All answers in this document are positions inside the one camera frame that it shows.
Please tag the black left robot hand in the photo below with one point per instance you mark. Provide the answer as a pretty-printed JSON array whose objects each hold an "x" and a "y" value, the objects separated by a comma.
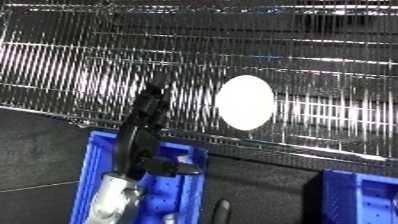
[{"x": 136, "y": 146}]

